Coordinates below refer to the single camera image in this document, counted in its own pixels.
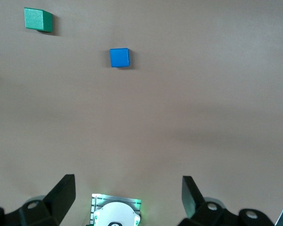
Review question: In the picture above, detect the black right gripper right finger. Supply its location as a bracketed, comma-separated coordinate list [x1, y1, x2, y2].
[178, 176, 275, 226]

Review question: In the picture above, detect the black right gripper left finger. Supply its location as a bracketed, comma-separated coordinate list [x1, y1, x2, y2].
[0, 174, 76, 226]

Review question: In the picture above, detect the blue wooden block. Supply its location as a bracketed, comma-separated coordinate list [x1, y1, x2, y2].
[109, 48, 131, 68]

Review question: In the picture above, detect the green wooden block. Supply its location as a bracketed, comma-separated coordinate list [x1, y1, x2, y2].
[24, 7, 54, 33]

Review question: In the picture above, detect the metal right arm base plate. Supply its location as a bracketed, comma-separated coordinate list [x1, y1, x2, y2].
[91, 193, 142, 226]

